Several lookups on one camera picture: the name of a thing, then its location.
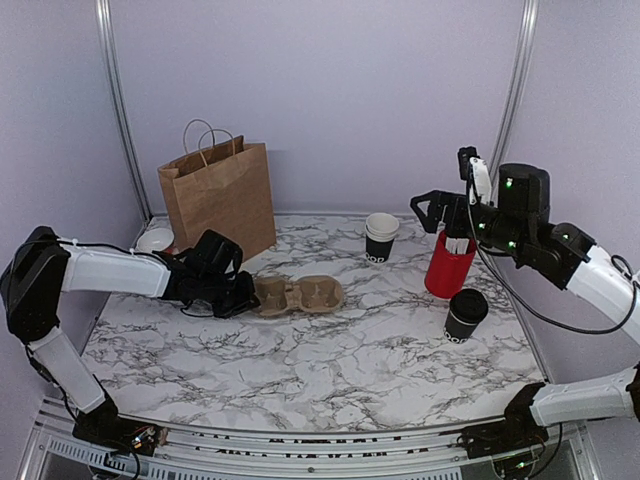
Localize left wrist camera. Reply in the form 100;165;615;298
184;230;243;278

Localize white and orange bowl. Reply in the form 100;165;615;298
135;228;174;253

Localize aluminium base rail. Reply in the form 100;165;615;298
17;398;604;479

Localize aluminium frame post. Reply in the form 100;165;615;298
95;0;153;225
489;0;539;200

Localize black plastic cup lid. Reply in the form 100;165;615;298
449;288;489;325

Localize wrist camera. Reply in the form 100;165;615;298
457;146;550;222
184;230;243;278

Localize right aluminium frame post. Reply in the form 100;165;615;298
489;0;539;200

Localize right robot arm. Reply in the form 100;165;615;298
410;187;639;458

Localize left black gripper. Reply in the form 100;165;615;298
198;270;261;319

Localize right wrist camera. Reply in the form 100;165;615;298
457;146;550;222

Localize stack of paper cups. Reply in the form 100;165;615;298
365;212;400;264

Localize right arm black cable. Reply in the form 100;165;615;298
464;169;640;471

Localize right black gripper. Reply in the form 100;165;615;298
410;190;530;259

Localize cardboard cup carrier tray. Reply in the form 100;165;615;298
254;275;345;318

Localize black paper coffee cup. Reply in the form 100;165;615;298
443;288;489;344

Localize brown paper bag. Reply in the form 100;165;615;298
158;126;276;260

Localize left aluminium frame post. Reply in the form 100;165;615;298
95;0;153;225

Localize white sugar packets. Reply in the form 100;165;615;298
445;237;470;255

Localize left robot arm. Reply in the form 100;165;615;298
1;226;259;456

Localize red cylindrical holder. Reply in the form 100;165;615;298
424;231;477;299

